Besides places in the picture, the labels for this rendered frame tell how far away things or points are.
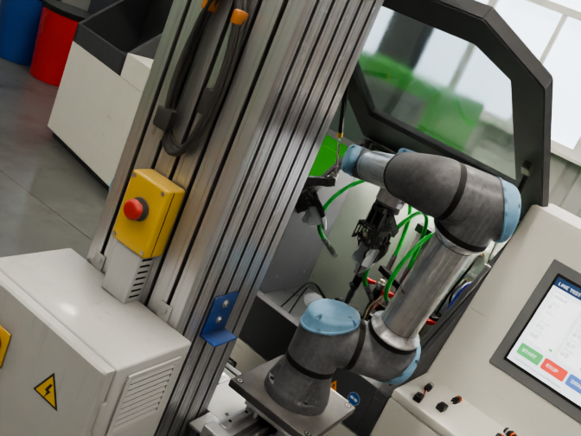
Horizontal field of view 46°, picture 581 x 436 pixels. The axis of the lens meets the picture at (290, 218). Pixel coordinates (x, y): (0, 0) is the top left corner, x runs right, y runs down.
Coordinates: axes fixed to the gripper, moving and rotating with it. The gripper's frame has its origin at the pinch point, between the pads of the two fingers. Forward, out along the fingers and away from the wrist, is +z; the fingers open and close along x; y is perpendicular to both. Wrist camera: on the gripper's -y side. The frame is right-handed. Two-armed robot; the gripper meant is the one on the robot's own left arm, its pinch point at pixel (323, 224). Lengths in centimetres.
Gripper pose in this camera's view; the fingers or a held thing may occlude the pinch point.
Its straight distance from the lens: 214.4
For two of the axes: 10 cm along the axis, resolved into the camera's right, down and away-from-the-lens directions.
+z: 3.9, 8.6, 3.3
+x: 3.3, 2.0, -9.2
